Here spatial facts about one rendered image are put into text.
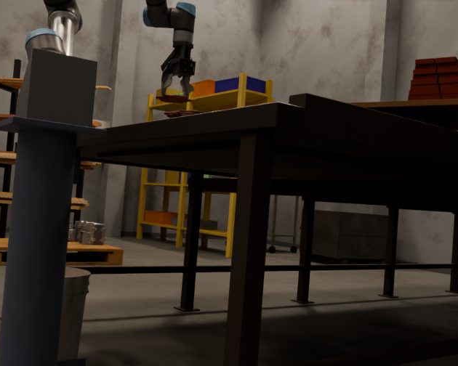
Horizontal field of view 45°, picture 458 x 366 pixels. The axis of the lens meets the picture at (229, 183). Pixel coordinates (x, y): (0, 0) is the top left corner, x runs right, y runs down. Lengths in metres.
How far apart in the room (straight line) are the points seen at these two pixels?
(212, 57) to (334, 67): 2.33
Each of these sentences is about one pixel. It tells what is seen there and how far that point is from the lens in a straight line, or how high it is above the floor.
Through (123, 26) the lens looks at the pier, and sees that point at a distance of 9.18.
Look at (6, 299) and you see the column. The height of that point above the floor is 0.35.
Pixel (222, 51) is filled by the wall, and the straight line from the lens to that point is 10.37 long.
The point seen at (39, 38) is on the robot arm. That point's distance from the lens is 1.88.
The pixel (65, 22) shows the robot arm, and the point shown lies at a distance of 2.21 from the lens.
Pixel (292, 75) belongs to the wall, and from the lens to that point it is 9.96.
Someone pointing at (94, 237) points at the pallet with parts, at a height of 0.23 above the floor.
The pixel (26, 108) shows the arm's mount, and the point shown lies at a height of 0.90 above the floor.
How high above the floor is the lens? 0.68
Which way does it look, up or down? 2 degrees up
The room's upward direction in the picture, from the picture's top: 4 degrees clockwise
